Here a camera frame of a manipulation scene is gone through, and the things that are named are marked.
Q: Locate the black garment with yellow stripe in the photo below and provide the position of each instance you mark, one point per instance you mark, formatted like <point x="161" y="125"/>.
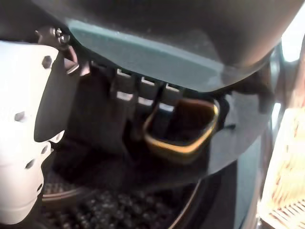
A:
<point x="226" y="143"/>

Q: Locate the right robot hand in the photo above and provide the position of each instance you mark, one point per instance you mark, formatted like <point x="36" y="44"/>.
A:
<point x="166" y="35"/>

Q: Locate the silver washing machine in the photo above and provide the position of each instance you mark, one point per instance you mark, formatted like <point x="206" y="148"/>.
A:
<point x="119" y="210"/>

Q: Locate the wicker laundry basket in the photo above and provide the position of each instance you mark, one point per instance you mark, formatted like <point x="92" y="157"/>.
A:
<point x="286" y="179"/>

